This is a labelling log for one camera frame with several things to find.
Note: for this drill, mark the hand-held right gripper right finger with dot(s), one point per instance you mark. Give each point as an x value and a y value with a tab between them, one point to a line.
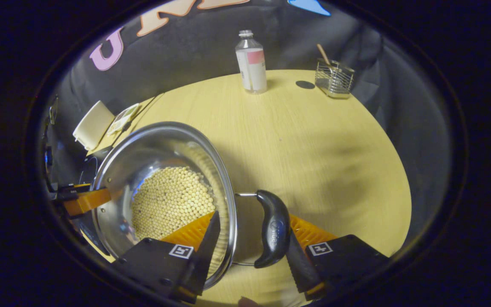
348	260

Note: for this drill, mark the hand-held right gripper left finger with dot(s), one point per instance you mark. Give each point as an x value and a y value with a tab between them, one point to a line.
160	264

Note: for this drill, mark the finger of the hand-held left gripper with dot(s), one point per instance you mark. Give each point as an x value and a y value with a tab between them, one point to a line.
90	200
70	194

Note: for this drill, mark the black induction cooktop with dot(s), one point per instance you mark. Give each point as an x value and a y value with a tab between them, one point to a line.
90	166

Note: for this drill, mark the pile of yellow soybeans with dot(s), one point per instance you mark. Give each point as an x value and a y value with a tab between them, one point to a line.
173	200

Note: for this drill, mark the stainless steel pot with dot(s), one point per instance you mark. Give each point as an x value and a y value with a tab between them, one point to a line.
151	149

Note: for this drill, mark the white toaster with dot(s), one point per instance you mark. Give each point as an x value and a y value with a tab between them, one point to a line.
94	125

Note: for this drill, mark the white sectioned snack tray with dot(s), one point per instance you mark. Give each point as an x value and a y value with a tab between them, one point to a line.
122	119

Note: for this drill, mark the small black disc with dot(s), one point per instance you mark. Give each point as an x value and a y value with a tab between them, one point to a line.
305	85

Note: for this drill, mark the wooden stick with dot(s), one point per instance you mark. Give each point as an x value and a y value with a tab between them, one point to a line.
324	53

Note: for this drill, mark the clear bottle pink white label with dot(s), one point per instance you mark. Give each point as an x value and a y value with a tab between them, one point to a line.
252	68

